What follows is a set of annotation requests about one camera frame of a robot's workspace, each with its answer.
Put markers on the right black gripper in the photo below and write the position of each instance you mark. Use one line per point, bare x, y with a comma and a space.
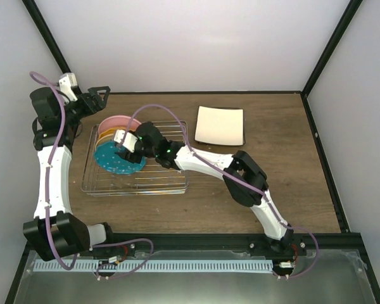
127, 156

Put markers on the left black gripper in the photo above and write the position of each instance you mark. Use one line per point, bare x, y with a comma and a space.
92, 109

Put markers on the teal dotted scalloped plate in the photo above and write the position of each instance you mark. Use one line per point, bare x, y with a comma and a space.
106, 158

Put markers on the orange dotted scalloped plate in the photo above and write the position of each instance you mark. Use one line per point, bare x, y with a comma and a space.
107, 135

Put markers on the plain white square plate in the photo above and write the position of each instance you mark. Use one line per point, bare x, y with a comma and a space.
219, 124

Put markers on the floral square plate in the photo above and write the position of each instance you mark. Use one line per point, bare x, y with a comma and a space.
215, 143

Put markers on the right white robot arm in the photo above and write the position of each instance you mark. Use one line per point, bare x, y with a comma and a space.
244, 179

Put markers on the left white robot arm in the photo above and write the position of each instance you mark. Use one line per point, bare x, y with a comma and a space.
54, 232

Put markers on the pink round plate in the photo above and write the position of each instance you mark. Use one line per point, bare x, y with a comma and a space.
114, 121

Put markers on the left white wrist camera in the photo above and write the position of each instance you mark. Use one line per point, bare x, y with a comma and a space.
67, 83

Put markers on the chrome wire dish rack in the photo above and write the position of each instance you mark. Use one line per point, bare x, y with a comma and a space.
151, 179

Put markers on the white slotted cable duct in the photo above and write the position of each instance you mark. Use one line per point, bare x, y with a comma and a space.
182, 266

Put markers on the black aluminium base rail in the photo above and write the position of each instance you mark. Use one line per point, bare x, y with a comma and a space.
254, 244

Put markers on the black enclosure frame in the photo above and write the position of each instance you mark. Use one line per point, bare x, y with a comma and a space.
343, 23

